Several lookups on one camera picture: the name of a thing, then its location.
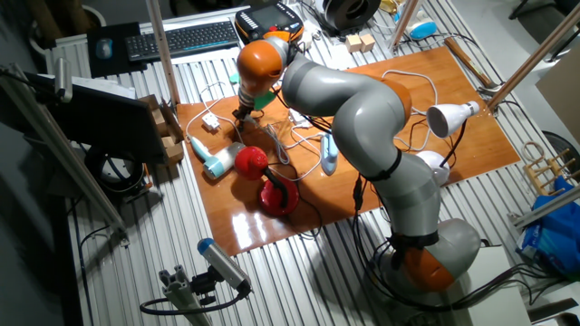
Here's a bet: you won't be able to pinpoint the braided iron cord round plug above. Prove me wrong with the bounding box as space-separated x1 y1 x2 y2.
243 113 326 166

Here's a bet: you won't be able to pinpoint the white square plug adapter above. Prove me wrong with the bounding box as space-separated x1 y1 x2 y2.
201 111 222 132

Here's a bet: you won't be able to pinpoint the white power strip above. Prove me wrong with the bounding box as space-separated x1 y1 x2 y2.
288 107 312 129

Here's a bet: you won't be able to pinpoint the white and blue hair dryer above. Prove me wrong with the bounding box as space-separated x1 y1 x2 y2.
188 135 247 181

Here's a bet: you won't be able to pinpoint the red desk lamp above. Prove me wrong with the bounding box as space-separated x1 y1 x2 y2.
233 144 300 217

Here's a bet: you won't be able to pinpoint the brown cardboard boxes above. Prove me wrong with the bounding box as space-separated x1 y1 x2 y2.
138 93 186 168

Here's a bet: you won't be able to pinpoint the orange black teach pendant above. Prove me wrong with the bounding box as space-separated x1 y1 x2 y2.
234 1 305 44

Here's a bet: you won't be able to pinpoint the black keyboard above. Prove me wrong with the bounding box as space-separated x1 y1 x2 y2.
124 20 240 62

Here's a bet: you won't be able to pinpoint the black monitor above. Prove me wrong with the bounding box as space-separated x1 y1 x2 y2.
24 72 169 167

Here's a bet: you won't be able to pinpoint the black filament spool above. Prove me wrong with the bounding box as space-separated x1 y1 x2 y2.
322 0 382 33

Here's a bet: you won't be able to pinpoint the black mouse pad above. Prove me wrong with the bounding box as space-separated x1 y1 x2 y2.
86 22 149 79

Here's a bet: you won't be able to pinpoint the grey computer mouse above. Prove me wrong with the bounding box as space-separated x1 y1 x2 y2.
95 37 114 61

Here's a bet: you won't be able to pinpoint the blue and white gadget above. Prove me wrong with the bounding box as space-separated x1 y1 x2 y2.
405 17 439 42

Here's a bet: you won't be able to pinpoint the white desk lamp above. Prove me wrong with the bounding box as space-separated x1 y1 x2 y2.
414 100 481 187

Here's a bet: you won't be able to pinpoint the glossy wooden board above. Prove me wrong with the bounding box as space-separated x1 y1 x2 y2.
175 44 522 258

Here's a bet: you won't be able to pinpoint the wooden dish rack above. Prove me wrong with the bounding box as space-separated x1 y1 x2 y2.
523 148 580 197

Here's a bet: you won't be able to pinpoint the short aluminium bar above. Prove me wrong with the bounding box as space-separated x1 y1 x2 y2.
507 184 580 229

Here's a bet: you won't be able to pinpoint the brown board panel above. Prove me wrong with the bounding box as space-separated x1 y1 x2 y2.
536 53 580 146

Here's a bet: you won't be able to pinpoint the blue plastic bag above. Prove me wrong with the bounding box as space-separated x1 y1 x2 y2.
516 176 580 277

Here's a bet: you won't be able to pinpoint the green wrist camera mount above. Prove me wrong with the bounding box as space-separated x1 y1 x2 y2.
228 72 277 111

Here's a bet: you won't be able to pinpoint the white hair dryer cord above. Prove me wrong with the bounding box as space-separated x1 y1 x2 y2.
184 81 325 183

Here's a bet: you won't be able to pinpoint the slim aluminium upright post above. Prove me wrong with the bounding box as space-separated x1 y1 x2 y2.
144 0 181 108

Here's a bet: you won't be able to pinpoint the thin black red-lamp cord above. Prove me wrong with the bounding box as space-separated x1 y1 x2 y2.
233 107 324 240

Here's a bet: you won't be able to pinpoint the silver depth camera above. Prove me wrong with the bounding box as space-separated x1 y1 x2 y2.
197 237 253 293

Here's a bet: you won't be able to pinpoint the black camera clamp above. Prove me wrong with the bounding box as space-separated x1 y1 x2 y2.
189 270 219 307

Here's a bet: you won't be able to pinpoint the grey diagonal frame bar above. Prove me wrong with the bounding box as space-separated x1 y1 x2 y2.
0 62 131 248

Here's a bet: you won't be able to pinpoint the light wooden upright post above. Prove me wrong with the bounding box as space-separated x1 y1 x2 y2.
388 0 421 51

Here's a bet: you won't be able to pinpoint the aluminium profile camera stand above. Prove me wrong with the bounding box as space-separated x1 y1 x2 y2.
158 264 214 326

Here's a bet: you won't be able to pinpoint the thick white power strip cord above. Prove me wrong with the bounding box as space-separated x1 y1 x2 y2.
382 69 440 153

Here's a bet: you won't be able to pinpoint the black camera cable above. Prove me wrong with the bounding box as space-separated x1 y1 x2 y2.
139 289 251 317

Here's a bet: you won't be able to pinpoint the wooden handled tool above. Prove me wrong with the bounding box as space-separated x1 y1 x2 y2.
443 35 499 91

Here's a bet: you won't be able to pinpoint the beige diagonal post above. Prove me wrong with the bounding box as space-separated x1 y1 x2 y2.
487 2 580 112

